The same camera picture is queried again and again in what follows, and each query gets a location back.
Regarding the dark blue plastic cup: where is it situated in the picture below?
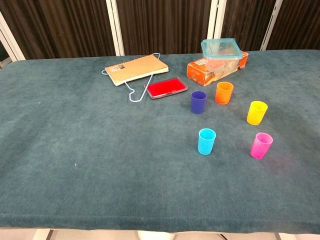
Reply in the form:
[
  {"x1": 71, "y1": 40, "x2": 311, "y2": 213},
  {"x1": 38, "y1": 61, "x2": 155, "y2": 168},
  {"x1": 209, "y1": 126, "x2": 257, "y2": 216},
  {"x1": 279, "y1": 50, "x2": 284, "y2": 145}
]
[{"x1": 190, "y1": 90, "x2": 208, "y2": 115}]

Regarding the light blue plastic cup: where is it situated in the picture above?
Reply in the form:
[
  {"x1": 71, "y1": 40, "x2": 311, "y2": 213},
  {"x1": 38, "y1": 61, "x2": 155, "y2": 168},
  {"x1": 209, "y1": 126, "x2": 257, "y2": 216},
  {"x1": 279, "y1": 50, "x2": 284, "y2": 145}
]
[{"x1": 197, "y1": 128, "x2": 217, "y2": 156}]

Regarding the yellow plastic cup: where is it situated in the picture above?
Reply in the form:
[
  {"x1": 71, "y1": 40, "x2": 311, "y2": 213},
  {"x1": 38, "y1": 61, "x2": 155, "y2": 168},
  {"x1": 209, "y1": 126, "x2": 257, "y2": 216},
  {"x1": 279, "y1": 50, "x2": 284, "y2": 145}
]
[{"x1": 246, "y1": 100, "x2": 269, "y2": 126}]

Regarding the pink plastic cup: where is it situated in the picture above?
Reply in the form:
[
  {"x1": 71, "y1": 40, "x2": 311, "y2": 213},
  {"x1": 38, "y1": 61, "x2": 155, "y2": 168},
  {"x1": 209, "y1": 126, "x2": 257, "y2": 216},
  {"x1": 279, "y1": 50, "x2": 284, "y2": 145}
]
[{"x1": 250, "y1": 132, "x2": 274, "y2": 160}]

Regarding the orange plastic cup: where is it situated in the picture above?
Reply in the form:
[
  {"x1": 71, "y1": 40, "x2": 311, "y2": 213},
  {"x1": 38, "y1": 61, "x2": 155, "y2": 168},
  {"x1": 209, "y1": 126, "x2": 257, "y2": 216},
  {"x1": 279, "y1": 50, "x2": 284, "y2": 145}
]
[{"x1": 215, "y1": 81, "x2": 235, "y2": 106}]

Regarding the red ink pad case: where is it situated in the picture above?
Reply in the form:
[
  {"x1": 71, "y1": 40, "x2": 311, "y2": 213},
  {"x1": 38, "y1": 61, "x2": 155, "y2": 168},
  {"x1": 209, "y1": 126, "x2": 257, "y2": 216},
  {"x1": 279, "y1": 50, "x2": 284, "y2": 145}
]
[{"x1": 144, "y1": 76, "x2": 189, "y2": 101}]

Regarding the kraft spiral notebook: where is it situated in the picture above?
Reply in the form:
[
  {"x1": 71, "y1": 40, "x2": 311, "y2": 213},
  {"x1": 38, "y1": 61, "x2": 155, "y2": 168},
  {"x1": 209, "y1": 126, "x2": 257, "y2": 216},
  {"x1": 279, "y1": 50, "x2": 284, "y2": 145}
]
[{"x1": 104, "y1": 54, "x2": 169, "y2": 87}]

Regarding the orange cardboard box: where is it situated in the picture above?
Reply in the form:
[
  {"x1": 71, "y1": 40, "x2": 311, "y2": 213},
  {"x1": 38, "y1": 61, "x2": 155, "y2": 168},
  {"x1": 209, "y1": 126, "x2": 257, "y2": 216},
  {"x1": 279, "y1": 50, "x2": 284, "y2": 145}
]
[{"x1": 186, "y1": 51, "x2": 250, "y2": 87}]

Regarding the teal velvet tablecloth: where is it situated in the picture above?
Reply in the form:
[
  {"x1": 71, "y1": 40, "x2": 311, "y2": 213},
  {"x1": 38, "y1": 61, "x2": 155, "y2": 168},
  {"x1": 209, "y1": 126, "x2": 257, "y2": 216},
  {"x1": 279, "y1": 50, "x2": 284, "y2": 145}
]
[{"x1": 0, "y1": 49, "x2": 320, "y2": 232}]

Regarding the clear container teal lid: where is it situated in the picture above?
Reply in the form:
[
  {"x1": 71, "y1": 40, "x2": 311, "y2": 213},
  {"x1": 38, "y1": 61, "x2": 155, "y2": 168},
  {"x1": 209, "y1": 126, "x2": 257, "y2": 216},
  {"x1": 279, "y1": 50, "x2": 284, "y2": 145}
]
[{"x1": 200, "y1": 37, "x2": 244, "y2": 76}]

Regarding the dark pleated screen panel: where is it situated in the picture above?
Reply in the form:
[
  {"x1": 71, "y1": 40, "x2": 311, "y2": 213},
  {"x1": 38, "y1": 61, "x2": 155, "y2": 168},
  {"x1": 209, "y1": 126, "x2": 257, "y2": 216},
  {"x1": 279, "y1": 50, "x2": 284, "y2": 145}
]
[
  {"x1": 116, "y1": 0, "x2": 213, "y2": 56},
  {"x1": 0, "y1": 0, "x2": 116, "y2": 60},
  {"x1": 221, "y1": 0, "x2": 277, "y2": 52},
  {"x1": 266, "y1": 0, "x2": 320, "y2": 51}
]

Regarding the light blue wire hanger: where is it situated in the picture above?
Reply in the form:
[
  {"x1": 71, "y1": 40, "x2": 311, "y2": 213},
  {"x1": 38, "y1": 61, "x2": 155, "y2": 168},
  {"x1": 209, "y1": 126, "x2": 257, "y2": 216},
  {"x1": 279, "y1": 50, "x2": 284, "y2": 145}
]
[{"x1": 101, "y1": 52, "x2": 161, "y2": 103}]

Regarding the white screen frame post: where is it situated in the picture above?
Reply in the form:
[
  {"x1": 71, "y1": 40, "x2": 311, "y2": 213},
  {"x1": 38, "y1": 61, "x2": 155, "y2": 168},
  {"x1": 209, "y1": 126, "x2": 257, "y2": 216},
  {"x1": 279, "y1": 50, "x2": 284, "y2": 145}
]
[
  {"x1": 259, "y1": 0, "x2": 285, "y2": 52},
  {"x1": 0, "y1": 11, "x2": 26, "y2": 69},
  {"x1": 206, "y1": 0, "x2": 227, "y2": 48},
  {"x1": 105, "y1": 0, "x2": 125, "y2": 57}
]

